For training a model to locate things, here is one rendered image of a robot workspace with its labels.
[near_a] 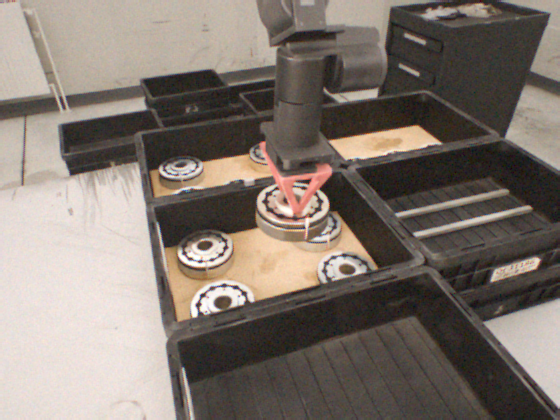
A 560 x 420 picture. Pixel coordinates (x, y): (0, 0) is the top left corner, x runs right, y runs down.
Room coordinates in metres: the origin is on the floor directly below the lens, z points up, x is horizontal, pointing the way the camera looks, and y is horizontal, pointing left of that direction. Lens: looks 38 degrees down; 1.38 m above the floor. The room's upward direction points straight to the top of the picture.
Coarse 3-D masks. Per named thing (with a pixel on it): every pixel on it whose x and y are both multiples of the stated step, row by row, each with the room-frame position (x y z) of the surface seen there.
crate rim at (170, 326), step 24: (336, 168) 0.74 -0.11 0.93; (216, 192) 0.65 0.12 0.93; (240, 192) 0.66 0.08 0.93; (360, 192) 0.65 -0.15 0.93; (384, 216) 0.58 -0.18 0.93; (408, 240) 0.51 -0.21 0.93; (408, 264) 0.46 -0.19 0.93; (312, 288) 0.41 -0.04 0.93; (168, 312) 0.37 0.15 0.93; (216, 312) 0.37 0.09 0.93; (240, 312) 0.37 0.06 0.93; (168, 336) 0.34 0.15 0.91
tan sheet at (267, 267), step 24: (240, 240) 0.63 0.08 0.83; (264, 240) 0.63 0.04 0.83; (168, 264) 0.56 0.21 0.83; (240, 264) 0.56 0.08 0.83; (264, 264) 0.56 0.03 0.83; (288, 264) 0.56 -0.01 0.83; (312, 264) 0.56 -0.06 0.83; (192, 288) 0.50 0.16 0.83; (264, 288) 0.50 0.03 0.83; (288, 288) 0.50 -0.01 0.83
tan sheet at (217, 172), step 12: (240, 156) 0.96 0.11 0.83; (204, 168) 0.90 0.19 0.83; (216, 168) 0.90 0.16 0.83; (228, 168) 0.90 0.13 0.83; (240, 168) 0.90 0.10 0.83; (252, 168) 0.90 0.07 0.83; (156, 180) 0.85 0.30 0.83; (204, 180) 0.85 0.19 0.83; (216, 180) 0.85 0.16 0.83; (156, 192) 0.80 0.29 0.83; (168, 192) 0.80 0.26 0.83
